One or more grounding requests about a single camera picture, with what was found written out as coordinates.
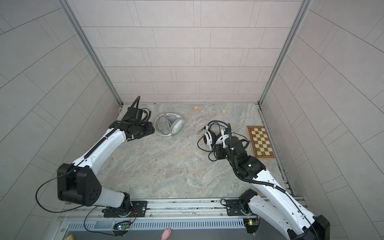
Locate black and white headphones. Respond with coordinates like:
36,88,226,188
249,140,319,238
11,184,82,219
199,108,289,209
196,119,250,162

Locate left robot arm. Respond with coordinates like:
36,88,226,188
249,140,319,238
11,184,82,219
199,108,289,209
54,97,155,217

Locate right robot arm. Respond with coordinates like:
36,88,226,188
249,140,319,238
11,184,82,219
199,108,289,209
219,124,331,240

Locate wooden chessboard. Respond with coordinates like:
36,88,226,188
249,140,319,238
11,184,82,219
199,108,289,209
247,126,275,159

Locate right circuit board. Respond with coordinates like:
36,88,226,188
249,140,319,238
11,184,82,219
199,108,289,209
243,218,260,234

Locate circuit board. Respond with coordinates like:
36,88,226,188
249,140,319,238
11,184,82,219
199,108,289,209
113,221,131,231
243,218,260,234

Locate left circuit board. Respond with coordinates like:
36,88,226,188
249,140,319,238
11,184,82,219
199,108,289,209
113,221,131,231

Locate pink plush toy centre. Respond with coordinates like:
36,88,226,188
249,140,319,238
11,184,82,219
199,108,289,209
161,228,172,240

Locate wooden piece bottom left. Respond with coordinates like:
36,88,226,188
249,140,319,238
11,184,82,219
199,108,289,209
64,235,74,240

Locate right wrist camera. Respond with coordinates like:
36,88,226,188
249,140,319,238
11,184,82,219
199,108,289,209
219,128,229,149

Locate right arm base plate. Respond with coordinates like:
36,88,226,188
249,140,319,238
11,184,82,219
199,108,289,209
220,199,256,216

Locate aluminium mounting rail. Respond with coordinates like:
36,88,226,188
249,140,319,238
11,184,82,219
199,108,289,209
54,198,255,221

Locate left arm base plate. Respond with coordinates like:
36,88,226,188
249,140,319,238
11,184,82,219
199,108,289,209
102,201,148,218

